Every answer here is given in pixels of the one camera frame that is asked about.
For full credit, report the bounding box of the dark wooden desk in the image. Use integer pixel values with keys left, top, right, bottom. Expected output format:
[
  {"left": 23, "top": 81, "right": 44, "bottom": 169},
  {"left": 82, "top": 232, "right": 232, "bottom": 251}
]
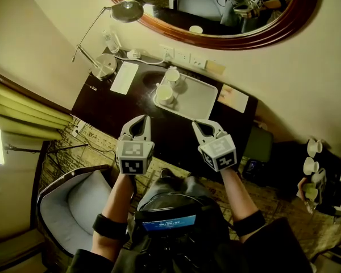
[{"left": 70, "top": 47, "right": 259, "bottom": 181}]

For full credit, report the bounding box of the silver desk lamp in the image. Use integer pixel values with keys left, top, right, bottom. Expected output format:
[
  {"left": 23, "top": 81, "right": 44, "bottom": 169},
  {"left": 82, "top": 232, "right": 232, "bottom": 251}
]
[{"left": 71, "top": 0, "right": 145, "bottom": 81}]

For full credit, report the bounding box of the person's right forearm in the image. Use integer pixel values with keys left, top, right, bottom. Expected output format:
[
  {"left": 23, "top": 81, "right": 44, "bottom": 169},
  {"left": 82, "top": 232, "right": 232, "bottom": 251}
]
[{"left": 220, "top": 168, "right": 262, "bottom": 243}]

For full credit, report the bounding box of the white printed card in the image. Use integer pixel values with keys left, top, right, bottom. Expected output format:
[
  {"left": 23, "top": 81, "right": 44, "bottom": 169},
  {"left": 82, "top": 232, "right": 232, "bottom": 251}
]
[{"left": 217, "top": 84, "right": 249, "bottom": 113}]

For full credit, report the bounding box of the white cup with saucer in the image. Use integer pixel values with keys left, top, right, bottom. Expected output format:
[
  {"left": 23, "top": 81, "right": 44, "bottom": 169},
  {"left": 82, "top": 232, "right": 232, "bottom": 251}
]
[
  {"left": 306, "top": 138, "right": 324, "bottom": 158},
  {"left": 303, "top": 156, "right": 321, "bottom": 176}
]

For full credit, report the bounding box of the black tripod stand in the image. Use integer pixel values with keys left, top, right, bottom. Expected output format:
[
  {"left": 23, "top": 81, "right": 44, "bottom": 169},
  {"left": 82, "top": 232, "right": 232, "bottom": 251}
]
[{"left": 4, "top": 142, "right": 89, "bottom": 156}]

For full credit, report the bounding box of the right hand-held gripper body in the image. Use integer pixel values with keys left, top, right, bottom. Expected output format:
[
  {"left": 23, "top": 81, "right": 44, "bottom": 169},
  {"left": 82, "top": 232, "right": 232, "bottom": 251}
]
[{"left": 198, "top": 133, "right": 238, "bottom": 172}]

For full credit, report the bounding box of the white wall socket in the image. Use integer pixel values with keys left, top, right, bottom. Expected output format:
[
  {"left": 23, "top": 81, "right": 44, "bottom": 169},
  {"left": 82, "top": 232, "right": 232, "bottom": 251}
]
[
  {"left": 160, "top": 44, "right": 176, "bottom": 60},
  {"left": 174, "top": 49, "right": 191, "bottom": 64},
  {"left": 190, "top": 55, "right": 207, "bottom": 69}
]

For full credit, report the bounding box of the person's left forearm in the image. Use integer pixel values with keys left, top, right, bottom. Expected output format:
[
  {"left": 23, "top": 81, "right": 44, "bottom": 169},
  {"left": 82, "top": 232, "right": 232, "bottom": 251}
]
[{"left": 90, "top": 173, "right": 136, "bottom": 263}]

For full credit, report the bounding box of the white floor power strip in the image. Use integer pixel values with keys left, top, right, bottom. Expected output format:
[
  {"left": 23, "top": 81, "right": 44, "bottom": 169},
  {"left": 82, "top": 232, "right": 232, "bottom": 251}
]
[{"left": 72, "top": 120, "right": 86, "bottom": 138}]

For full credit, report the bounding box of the white notepad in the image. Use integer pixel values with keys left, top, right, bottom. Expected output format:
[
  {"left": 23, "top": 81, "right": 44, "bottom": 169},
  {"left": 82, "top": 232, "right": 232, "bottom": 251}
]
[{"left": 110, "top": 61, "right": 139, "bottom": 96}]

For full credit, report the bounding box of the green curtain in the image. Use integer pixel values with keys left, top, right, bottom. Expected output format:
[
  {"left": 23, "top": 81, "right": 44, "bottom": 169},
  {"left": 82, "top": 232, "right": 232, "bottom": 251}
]
[{"left": 0, "top": 77, "right": 73, "bottom": 140}]

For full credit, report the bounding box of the chest device with blue screen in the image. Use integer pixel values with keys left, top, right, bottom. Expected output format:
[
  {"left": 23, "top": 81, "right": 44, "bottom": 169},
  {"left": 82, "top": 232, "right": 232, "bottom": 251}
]
[{"left": 134, "top": 210, "right": 198, "bottom": 233}]

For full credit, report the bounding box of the clear water bottle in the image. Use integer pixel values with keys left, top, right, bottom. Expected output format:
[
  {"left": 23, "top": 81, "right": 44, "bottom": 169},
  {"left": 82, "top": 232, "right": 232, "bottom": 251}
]
[{"left": 102, "top": 29, "right": 120, "bottom": 53}]

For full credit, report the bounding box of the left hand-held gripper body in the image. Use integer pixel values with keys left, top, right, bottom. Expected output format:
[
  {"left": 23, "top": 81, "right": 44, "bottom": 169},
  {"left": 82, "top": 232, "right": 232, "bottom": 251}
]
[{"left": 115, "top": 134, "right": 156, "bottom": 176}]

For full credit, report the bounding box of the grey armchair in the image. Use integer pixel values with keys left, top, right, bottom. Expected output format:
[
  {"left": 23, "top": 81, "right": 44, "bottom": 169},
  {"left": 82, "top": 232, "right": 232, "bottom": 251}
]
[{"left": 36, "top": 165, "right": 114, "bottom": 257}]

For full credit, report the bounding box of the small wooden tray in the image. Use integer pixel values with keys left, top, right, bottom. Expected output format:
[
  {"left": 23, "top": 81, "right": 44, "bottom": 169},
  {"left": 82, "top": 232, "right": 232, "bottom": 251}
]
[{"left": 296, "top": 177, "right": 309, "bottom": 203}]

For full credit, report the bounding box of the oval wooden framed mirror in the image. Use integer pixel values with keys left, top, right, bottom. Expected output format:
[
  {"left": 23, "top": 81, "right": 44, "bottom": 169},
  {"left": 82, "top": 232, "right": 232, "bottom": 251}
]
[{"left": 98, "top": 0, "right": 321, "bottom": 51}]

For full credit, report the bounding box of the white charger cable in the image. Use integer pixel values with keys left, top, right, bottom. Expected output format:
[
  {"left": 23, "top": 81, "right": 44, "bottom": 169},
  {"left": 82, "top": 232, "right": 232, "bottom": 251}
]
[{"left": 113, "top": 51, "right": 171, "bottom": 65}]

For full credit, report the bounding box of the white rectangular tray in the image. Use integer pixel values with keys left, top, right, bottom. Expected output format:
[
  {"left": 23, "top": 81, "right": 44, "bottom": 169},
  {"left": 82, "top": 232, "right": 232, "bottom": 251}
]
[{"left": 153, "top": 67, "right": 219, "bottom": 121}]

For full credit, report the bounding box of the person's black clothing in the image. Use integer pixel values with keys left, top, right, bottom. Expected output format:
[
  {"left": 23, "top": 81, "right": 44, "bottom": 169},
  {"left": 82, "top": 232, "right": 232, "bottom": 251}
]
[{"left": 66, "top": 168, "right": 313, "bottom": 273}]

